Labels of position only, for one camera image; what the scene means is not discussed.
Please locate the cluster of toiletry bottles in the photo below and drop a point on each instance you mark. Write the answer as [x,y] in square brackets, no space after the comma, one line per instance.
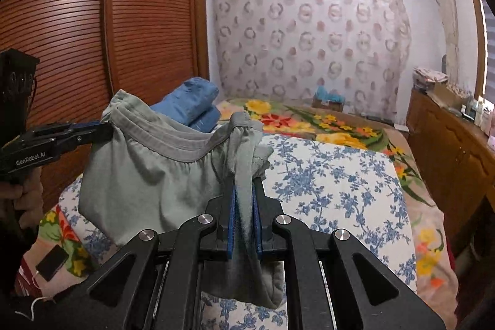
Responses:
[477,117]

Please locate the wooden sideboard cabinet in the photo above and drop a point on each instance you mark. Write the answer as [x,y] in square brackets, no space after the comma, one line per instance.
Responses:
[444,144]

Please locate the grey striped window blind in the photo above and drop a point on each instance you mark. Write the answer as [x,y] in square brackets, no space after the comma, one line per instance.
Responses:
[489,44]

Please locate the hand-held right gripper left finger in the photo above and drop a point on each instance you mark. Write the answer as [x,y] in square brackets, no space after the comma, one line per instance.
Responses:
[231,225]

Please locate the blue floral white quilt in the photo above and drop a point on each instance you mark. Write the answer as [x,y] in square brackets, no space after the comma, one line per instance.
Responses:
[328,191]

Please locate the open cardboard box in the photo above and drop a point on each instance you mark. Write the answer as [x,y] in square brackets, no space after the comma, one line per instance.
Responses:
[446,96]

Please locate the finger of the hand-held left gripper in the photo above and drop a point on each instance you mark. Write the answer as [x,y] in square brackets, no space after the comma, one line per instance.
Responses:
[89,134]

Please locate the black flat device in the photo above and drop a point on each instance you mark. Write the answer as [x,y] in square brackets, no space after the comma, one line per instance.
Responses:
[52,262]

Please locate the person's left hand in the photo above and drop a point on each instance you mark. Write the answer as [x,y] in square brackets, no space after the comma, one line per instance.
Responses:
[24,196]

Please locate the grey-green pants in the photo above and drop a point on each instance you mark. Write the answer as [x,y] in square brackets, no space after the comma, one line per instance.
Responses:
[154,179]

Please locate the brown box with teal item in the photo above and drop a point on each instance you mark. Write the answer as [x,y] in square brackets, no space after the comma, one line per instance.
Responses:
[328,97]

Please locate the folded blue jeans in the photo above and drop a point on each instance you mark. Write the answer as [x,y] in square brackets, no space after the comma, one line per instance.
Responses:
[193,102]

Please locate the wooden slatted wardrobe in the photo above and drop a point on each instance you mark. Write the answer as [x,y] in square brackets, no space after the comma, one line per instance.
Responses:
[96,24]

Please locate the cream lace curtain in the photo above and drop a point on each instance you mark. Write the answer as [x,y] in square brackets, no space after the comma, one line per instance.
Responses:
[444,17]

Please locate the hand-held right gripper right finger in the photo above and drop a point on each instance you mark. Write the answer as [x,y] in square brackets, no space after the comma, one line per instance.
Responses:
[258,225]

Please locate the wooden window frame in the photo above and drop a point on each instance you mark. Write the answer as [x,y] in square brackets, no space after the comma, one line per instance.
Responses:
[477,44]

